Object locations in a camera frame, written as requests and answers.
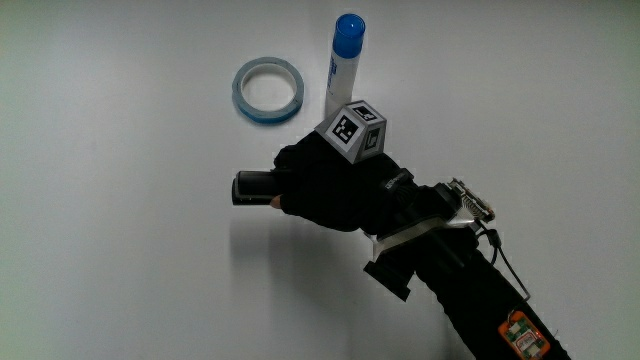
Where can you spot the black wrist sensor block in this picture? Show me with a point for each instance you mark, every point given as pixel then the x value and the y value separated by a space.
pixel 388 276

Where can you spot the small wrist circuit board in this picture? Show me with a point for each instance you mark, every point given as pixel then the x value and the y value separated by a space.
pixel 473 202

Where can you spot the white tube with blue cap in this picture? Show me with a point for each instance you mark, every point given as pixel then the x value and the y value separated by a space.
pixel 342 75

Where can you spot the person's right hand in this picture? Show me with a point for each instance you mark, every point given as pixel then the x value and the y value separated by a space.
pixel 330 190

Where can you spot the blue tape roll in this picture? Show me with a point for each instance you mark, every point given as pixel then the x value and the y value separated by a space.
pixel 267 118

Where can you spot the black stapler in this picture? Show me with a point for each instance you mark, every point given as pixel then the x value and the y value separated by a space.
pixel 251 187

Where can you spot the orange sensor board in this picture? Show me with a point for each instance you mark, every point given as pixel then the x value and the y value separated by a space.
pixel 523 338

